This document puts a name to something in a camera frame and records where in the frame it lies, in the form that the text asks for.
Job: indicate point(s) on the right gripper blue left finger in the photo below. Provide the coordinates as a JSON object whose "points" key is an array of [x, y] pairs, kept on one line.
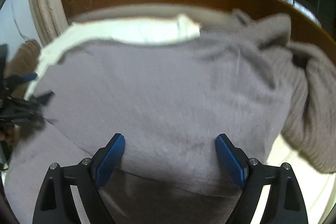
{"points": [[55, 203]]}

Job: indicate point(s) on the brown fleece blanket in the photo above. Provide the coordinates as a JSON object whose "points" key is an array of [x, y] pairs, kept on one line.
{"points": [[24, 61]]}

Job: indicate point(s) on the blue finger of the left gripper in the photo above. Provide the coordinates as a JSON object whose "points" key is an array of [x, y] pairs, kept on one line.
{"points": [[19, 80], [41, 100]]}

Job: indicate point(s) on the cream yellow bed sheet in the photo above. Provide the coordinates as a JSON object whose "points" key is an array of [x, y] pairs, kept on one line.
{"points": [[317, 187]]}

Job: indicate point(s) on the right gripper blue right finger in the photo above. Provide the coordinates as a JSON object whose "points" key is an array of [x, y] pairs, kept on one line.
{"points": [[285, 202]]}

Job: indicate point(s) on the grey-mauve thin knit sweater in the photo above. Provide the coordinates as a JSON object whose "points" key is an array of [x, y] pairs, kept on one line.
{"points": [[170, 103]]}

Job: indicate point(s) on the taupe ribbed knit sweater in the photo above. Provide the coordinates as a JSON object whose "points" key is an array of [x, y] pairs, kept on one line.
{"points": [[310, 125]]}

